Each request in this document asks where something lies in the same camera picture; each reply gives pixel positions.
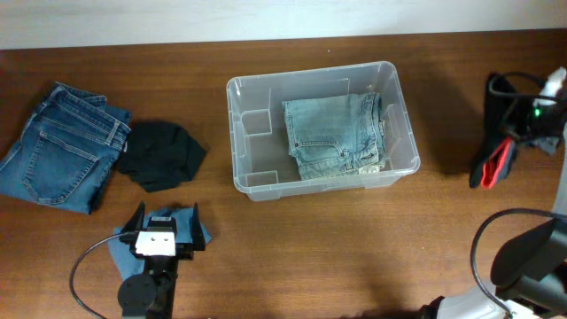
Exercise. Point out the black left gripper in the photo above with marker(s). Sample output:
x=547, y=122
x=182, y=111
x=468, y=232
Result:
x=182, y=252

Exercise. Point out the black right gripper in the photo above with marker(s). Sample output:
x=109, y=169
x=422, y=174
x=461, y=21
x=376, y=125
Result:
x=509, y=125

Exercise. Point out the black red grey garment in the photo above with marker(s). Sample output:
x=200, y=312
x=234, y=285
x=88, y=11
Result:
x=498, y=152

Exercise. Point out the small blue denim cloth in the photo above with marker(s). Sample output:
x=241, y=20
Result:
x=127, y=264

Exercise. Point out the light blue jeans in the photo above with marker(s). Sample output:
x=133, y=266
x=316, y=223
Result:
x=334, y=136

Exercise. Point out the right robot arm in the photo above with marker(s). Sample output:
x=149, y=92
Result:
x=528, y=274

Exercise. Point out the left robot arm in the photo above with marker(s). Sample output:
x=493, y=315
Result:
x=150, y=294

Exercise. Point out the black folded garment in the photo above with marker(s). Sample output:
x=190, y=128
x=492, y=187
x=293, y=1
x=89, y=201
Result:
x=160, y=155

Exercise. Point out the dark blue folded jeans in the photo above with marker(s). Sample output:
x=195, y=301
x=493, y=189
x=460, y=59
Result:
x=66, y=152

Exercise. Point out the clear plastic storage bin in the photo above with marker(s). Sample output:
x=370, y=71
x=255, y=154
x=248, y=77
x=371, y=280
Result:
x=262, y=166

